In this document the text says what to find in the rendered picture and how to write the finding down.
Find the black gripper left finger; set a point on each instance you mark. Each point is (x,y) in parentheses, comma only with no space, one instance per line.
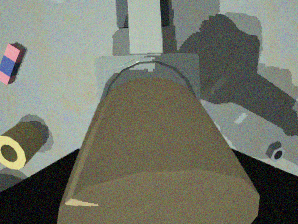
(36,200)

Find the grey hex nut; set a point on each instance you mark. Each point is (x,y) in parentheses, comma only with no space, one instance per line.
(275,152)

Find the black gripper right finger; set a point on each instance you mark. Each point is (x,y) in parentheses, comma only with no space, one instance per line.
(278,191)

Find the grey cylinder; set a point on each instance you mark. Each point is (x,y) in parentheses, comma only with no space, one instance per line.
(7,181)

